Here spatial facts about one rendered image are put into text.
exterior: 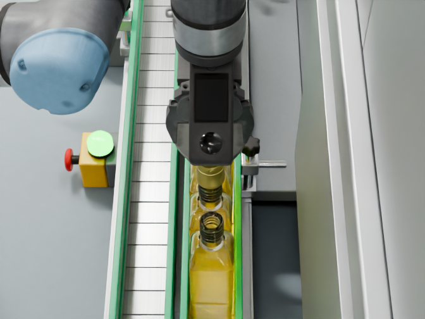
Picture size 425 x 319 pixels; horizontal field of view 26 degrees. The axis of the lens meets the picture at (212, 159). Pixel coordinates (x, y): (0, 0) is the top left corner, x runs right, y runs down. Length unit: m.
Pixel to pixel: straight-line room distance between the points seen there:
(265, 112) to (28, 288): 0.48
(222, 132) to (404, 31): 0.29
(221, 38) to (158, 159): 0.59
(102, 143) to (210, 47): 0.65
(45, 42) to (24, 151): 0.91
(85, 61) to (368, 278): 0.30
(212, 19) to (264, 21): 0.78
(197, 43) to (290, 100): 0.65
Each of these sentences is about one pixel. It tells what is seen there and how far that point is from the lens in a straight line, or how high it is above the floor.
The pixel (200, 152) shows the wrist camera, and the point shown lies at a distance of 0.95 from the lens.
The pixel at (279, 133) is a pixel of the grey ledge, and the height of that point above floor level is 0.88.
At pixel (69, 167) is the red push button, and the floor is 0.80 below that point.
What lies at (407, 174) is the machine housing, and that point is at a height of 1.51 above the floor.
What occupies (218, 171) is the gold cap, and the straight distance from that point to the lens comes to 1.09.
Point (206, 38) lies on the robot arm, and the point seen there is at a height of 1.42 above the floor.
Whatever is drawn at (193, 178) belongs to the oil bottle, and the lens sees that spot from 1.21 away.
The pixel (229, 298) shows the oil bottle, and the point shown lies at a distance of 1.23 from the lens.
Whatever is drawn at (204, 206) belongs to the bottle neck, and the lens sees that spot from 1.16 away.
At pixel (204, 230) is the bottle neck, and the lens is 1.10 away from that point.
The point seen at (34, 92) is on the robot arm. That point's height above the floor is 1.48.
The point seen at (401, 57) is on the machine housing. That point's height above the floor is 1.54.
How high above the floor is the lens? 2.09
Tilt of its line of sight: 55 degrees down
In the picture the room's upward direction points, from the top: straight up
